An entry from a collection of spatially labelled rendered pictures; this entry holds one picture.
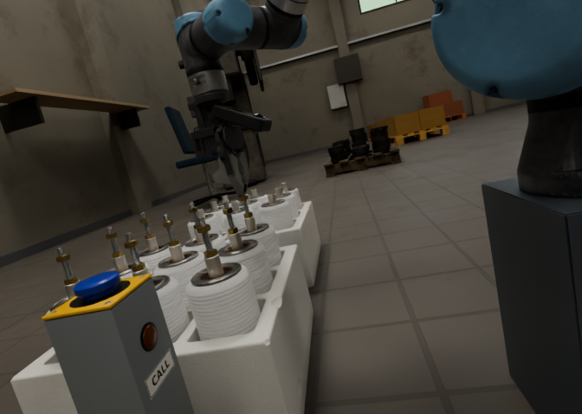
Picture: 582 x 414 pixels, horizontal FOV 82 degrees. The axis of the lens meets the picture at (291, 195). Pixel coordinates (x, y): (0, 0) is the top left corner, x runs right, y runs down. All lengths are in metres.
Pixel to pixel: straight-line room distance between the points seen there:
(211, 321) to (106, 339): 0.18
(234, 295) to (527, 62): 0.41
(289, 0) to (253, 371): 0.60
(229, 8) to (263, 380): 0.56
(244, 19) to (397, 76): 10.41
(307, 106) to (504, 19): 10.57
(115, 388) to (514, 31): 0.42
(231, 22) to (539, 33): 0.46
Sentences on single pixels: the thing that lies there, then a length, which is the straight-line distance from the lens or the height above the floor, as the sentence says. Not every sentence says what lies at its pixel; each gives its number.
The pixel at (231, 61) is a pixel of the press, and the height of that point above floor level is 1.63.
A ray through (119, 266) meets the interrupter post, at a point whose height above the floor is 0.26.
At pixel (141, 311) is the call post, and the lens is 0.38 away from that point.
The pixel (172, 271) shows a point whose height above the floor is 0.25.
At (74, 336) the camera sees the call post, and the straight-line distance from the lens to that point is 0.38.
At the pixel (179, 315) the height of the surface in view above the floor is 0.20.
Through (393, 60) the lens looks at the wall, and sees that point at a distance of 11.04.
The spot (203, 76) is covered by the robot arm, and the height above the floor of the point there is 0.58.
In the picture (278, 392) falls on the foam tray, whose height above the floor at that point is 0.11.
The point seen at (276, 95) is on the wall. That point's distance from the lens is 10.99.
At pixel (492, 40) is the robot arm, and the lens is 0.29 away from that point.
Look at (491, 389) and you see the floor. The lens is 0.64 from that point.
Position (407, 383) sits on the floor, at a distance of 0.65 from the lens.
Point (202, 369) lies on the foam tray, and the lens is 0.51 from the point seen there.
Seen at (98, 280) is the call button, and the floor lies 0.33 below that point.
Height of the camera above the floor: 0.41
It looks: 8 degrees down
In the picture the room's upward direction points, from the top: 13 degrees counter-clockwise
